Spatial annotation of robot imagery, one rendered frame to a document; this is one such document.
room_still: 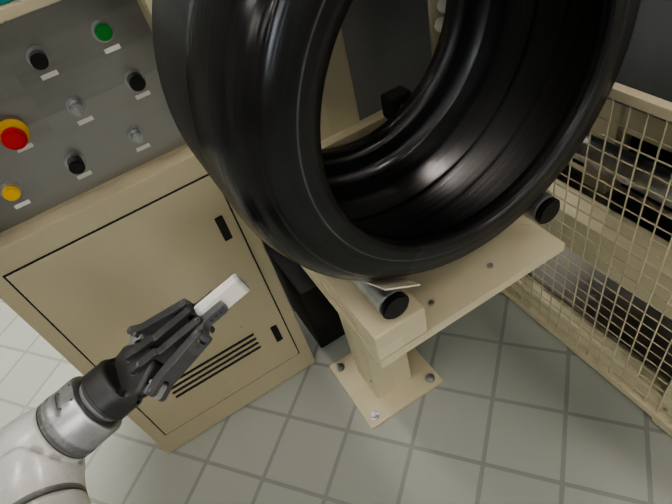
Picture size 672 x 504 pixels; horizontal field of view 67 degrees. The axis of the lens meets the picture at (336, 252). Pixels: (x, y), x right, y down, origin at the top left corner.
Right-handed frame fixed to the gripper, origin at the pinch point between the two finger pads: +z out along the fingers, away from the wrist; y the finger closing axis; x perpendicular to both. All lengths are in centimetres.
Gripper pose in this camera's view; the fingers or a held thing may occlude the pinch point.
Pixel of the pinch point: (222, 298)
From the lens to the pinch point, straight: 68.6
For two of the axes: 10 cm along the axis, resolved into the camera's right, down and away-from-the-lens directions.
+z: 7.7, -6.4, 0.4
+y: -4.9, -5.4, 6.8
